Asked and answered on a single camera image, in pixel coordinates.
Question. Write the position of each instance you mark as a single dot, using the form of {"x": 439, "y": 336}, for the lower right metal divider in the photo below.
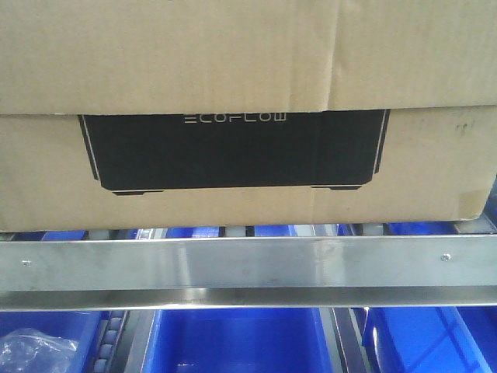
{"x": 348, "y": 342}

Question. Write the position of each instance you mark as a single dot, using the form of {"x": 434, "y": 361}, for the left blue plastic bin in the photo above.
{"x": 86, "y": 328}

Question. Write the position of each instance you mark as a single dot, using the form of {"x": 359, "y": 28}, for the clear plastic bag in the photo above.
{"x": 30, "y": 350}

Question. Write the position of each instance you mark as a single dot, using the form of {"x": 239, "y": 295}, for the blue plastic bin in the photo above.
{"x": 429, "y": 339}
{"x": 86, "y": 328}
{"x": 237, "y": 340}

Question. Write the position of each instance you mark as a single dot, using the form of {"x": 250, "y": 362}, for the metal shelf front rail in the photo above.
{"x": 340, "y": 271}

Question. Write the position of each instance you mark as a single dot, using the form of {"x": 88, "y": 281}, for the brown EcoFlow cardboard box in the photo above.
{"x": 134, "y": 114}

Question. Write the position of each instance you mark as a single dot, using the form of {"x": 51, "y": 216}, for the right blue plastic bin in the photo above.
{"x": 429, "y": 339}

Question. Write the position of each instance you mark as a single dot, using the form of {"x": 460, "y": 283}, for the lower left roller track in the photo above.
{"x": 109, "y": 340}

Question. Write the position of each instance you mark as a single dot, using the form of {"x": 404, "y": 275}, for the middle blue plastic bin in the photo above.
{"x": 237, "y": 340}

